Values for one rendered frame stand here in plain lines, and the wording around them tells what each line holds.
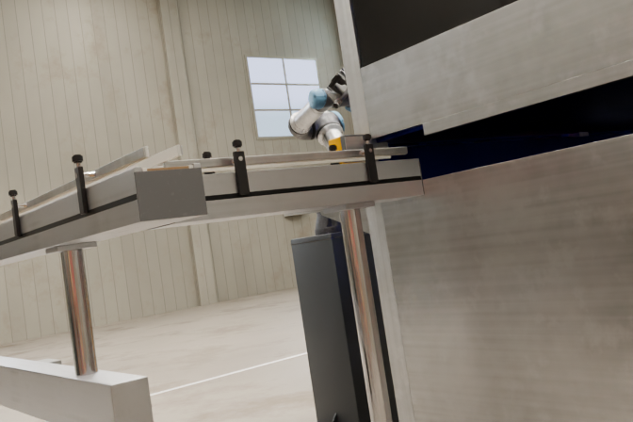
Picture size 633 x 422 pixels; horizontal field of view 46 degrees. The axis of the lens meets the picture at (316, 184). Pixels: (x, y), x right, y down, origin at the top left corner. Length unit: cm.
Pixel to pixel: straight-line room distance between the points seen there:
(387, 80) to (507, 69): 38
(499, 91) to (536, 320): 50
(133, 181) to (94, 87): 1124
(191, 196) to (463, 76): 76
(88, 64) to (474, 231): 1110
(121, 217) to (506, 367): 93
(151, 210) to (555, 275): 85
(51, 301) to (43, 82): 331
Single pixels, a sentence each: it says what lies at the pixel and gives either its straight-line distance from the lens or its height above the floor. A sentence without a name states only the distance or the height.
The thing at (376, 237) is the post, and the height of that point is 75.
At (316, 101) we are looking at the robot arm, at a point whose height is 128.
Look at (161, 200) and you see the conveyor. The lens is 129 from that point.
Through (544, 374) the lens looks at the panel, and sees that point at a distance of 174.
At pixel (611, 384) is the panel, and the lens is 165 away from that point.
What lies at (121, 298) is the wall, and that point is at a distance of 1217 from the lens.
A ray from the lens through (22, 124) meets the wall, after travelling 1197.
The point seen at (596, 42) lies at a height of 107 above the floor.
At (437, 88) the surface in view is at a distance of 184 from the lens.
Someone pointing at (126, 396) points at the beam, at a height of 52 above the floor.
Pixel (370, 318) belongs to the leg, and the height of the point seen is 57.
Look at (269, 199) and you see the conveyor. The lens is 160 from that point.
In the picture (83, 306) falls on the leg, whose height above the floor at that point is 70.
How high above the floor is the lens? 77
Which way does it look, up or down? 4 degrees up
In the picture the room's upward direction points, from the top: 9 degrees counter-clockwise
